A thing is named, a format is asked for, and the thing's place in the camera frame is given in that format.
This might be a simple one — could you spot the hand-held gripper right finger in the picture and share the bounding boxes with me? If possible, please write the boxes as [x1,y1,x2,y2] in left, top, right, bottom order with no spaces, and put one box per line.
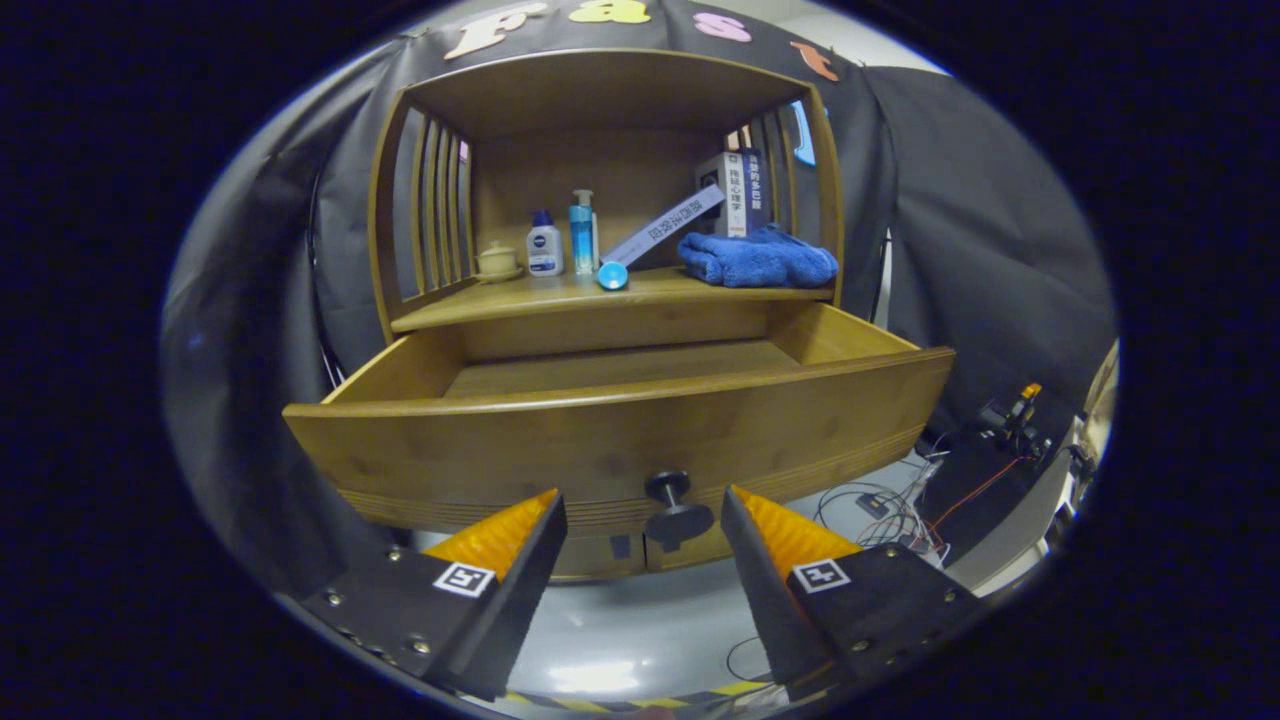
[720,485,986,701]

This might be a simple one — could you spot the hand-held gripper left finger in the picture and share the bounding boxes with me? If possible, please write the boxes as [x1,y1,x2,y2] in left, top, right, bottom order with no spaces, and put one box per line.
[300,490,568,701]

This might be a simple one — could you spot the wooden drawer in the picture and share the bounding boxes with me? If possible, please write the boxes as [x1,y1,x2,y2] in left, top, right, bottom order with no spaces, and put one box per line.
[283,302,956,551]

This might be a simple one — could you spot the wooden cabinet door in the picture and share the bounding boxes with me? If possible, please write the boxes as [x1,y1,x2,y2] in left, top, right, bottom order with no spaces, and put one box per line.
[645,525,738,573]
[550,535,646,583]

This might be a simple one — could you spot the wooden countertop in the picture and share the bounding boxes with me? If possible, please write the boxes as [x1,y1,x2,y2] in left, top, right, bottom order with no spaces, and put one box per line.
[390,265,836,334]

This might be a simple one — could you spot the wooden cabinet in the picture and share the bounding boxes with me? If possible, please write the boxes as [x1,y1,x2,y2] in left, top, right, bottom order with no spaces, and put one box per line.
[367,48,844,581]

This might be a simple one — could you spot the black and yellow floor tape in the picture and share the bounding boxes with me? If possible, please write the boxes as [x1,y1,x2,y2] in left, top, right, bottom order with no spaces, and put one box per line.
[500,680,771,713]

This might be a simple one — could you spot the black flat board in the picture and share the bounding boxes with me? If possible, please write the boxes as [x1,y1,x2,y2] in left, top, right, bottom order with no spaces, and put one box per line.
[920,430,1081,591]

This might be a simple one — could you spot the black and orange gripper device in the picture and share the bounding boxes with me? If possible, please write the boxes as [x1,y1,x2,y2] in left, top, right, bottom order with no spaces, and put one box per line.
[975,382,1051,461]

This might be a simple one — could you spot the blue folded towel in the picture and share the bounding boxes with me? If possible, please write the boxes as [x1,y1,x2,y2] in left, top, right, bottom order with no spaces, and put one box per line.
[677,224,841,290]

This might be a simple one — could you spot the beige lidded teacup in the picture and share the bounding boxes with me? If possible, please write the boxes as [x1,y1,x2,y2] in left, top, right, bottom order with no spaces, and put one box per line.
[473,240,524,284]

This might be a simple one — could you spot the white lotion bottle blue cap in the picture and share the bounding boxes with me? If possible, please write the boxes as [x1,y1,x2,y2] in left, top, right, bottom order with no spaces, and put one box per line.
[526,209,564,278]

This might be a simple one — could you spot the blue pump bottle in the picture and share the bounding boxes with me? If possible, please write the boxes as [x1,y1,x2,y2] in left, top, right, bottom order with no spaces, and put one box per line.
[568,189,599,276]

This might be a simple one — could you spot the beige cloth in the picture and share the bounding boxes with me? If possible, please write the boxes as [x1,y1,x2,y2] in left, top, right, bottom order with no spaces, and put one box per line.
[1080,340,1119,471]

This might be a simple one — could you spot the grey leaning book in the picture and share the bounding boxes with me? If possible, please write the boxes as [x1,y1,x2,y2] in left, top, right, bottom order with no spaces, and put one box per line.
[600,183,727,271]

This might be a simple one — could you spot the white standing book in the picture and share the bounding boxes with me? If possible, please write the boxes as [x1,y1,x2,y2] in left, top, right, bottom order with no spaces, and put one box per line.
[695,150,749,239]

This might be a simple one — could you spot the black backdrop cloth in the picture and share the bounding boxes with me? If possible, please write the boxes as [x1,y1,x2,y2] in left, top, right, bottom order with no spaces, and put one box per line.
[160,0,1116,601]

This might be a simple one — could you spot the dark blue standing book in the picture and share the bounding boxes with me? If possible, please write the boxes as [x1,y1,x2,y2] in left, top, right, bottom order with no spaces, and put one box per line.
[745,148,769,233]

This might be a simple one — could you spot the black floor cable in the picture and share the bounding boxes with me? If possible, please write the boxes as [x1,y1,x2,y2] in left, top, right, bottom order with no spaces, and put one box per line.
[725,635,776,683]

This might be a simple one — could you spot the bundle of thin wires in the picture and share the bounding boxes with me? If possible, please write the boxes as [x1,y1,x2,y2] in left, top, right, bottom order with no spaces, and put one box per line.
[812,455,1021,561]

